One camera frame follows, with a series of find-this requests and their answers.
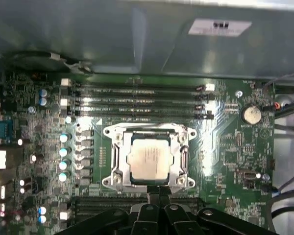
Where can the green motherboard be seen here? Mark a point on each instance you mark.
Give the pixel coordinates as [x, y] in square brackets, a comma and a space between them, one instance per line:
[235, 151]

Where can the silver round capacitor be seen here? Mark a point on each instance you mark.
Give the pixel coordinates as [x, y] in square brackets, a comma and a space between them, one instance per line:
[63, 152]
[42, 93]
[63, 165]
[42, 210]
[64, 137]
[42, 218]
[63, 177]
[42, 101]

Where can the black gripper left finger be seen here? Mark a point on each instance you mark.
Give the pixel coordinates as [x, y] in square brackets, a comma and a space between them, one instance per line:
[147, 220]

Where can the black RAM slot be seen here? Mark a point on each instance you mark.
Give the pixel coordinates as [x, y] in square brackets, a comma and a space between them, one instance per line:
[100, 199]
[174, 114]
[174, 86]
[100, 207]
[174, 96]
[174, 105]

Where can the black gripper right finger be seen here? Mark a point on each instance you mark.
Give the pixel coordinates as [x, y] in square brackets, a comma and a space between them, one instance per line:
[176, 220]

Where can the silver CPU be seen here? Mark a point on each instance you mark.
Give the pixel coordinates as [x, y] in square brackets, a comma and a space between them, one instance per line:
[150, 159]

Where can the white case sticker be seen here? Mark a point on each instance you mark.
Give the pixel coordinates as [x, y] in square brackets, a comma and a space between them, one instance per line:
[219, 27]

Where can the blue serial port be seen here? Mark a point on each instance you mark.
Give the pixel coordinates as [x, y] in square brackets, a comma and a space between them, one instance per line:
[5, 127]

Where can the black open PC case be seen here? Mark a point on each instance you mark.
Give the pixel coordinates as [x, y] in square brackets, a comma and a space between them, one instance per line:
[88, 31]

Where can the round coin battery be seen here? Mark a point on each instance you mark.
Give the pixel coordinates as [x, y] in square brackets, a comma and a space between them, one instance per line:
[251, 114]

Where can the CPU socket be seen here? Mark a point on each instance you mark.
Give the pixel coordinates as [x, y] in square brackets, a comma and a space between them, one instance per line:
[107, 181]

